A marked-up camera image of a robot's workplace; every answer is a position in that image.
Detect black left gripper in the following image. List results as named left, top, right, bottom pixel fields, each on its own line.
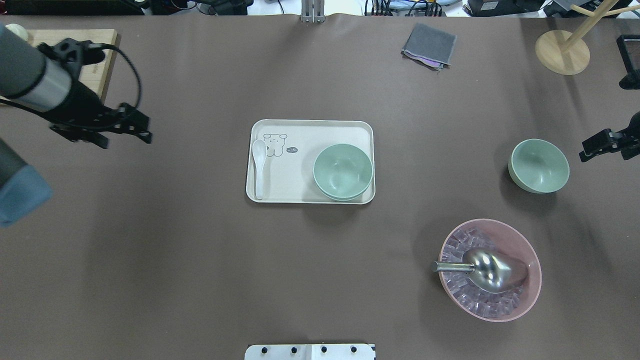
left=49, top=80, right=153, bottom=146

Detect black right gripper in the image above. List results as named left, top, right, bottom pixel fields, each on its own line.
left=579, top=112, right=640, bottom=163

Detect green bowl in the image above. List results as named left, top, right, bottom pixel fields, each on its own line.
left=311, top=143, right=374, bottom=190
left=507, top=138, right=570, bottom=194
left=318, top=187, right=369, bottom=202

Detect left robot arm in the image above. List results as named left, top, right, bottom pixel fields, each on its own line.
left=0, top=25, right=153, bottom=228

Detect wooden cutting board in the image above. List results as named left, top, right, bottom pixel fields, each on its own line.
left=27, top=28, right=118, bottom=101

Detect wooden stand with round base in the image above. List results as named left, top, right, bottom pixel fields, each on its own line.
left=535, top=0, right=640, bottom=76

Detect black device at table edge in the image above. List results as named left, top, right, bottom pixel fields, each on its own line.
left=616, top=34, right=640, bottom=91

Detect white ceramic spoon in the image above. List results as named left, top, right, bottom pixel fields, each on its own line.
left=251, top=138, right=267, bottom=200

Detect pink bowl with ice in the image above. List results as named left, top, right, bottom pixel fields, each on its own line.
left=437, top=218, right=542, bottom=322

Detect cream rabbit serving tray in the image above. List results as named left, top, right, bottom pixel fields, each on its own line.
left=246, top=119, right=375, bottom=204

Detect metal ice scoop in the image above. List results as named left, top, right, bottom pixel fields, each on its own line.
left=430, top=247, right=529, bottom=294

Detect grey folded cloth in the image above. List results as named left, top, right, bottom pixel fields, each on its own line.
left=400, top=23, right=458, bottom=71

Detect green bowl on tray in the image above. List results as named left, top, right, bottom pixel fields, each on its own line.
left=318, top=187, right=369, bottom=202

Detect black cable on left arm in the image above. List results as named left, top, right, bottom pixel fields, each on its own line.
left=37, top=39, right=143, bottom=113

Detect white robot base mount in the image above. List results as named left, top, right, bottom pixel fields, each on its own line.
left=244, top=342, right=377, bottom=360

